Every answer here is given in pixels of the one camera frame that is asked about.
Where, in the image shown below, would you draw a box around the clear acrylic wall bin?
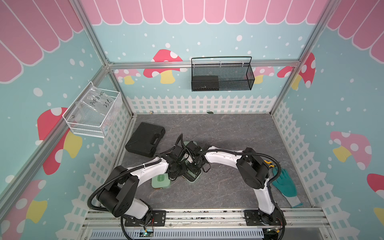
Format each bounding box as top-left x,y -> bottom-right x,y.
63,82 -> 123,138

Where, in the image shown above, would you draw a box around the green clipper case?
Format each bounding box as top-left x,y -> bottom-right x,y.
183,162 -> 202,183
183,141 -> 197,149
151,174 -> 171,189

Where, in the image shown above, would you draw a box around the green work glove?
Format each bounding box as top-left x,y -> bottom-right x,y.
272,169 -> 302,208

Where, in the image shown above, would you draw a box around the yellow handled pliers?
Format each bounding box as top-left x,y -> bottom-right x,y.
264,160 -> 275,168

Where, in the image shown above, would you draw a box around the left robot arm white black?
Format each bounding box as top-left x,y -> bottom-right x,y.
87,146 -> 190,219

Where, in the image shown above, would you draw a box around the black plastic tool case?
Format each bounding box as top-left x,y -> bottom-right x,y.
125,123 -> 166,158

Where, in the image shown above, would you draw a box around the black box in basket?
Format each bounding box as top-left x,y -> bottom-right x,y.
192,76 -> 220,92

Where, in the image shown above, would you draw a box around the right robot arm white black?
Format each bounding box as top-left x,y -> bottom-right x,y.
185,142 -> 286,226

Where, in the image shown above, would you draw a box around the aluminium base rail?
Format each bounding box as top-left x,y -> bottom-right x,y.
82,208 -> 330,229

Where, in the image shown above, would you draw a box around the black wire mesh basket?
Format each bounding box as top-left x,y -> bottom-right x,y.
191,56 -> 255,92

